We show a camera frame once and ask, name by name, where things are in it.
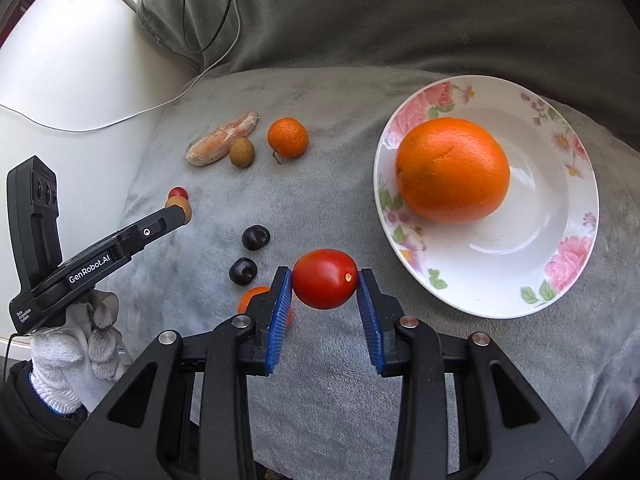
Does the dark purple grape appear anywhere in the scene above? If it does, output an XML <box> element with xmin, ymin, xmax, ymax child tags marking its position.
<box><xmin>228</xmin><ymin>257</ymin><xmax>259</xmax><ymax>286</ymax></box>
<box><xmin>242</xmin><ymin>225</ymin><xmax>272</xmax><ymax>251</ymax></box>

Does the thin black cable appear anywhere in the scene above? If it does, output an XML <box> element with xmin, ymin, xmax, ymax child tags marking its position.
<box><xmin>181</xmin><ymin>0</ymin><xmax>242</xmax><ymax>54</ymax></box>

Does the floral white plate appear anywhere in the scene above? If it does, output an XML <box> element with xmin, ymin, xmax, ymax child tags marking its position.
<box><xmin>374</xmin><ymin>75</ymin><xmax>600</xmax><ymax>318</ymax></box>

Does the brown longan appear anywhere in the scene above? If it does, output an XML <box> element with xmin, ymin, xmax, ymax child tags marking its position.
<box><xmin>229</xmin><ymin>137</ymin><xmax>256</xmax><ymax>167</ymax></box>
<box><xmin>165</xmin><ymin>196</ymin><xmax>192</xmax><ymax>224</ymax></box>

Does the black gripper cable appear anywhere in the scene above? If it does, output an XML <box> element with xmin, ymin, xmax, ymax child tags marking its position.
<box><xmin>0</xmin><ymin>332</ymin><xmax>17</xmax><ymax>386</ymax></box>

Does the peeled pomelo segment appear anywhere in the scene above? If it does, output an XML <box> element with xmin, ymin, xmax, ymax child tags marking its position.
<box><xmin>186</xmin><ymin>111</ymin><xmax>260</xmax><ymax>167</ymax></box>

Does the small mandarin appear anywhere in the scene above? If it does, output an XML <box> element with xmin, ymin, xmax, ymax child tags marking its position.
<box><xmin>237</xmin><ymin>286</ymin><xmax>295</xmax><ymax>331</ymax></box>
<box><xmin>267</xmin><ymin>117</ymin><xmax>309</xmax><ymax>160</ymax></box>

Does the light grey blanket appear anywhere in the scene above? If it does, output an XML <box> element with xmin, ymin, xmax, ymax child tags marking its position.
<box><xmin>107</xmin><ymin>66</ymin><xmax>640</xmax><ymax>480</ymax></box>

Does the person's left forearm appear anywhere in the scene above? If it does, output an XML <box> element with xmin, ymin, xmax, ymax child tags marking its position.
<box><xmin>0</xmin><ymin>360</ymin><xmax>92</xmax><ymax>463</ymax></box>

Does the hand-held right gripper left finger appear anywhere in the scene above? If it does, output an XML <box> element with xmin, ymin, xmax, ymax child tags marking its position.
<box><xmin>55</xmin><ymin>266</ymin><xmax>296</xmax><ymax>480</ymax></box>

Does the thin white cable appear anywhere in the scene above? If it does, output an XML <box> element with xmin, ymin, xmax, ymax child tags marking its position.
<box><xmin>0</xmin><ymin>0</ymin><xmax>244</xmax><ymax>132</ymax></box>

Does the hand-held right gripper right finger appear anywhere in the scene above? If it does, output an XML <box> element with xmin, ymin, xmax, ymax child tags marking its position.
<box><xmin>356</xmin><ymin>268</ymin><xmax>588</xmax><ymax>480</ymax></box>

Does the person's left hand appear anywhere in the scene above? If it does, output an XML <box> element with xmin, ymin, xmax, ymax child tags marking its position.
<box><xmin>30</xmin><ymin>290</ymin><xmax>128</xmax><ymax>414</ymax></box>

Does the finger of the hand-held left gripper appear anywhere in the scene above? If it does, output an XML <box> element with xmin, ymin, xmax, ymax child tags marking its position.
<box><xmin>116</xmin><ymin>206</ymin><xmax>186</xmax><ymax>262</ymax></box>

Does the large orange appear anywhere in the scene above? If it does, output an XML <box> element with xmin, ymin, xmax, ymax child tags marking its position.
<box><xmin>395</xmin><ymin>117</ymin><xmax>511</xmax><ymax>224</ymax></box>

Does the dark grey blanket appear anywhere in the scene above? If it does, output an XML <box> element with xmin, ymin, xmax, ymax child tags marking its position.
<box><xmin>136</xmin><ymin>0</ymin><xmax>640</xmax><ymax>151</ymax></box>

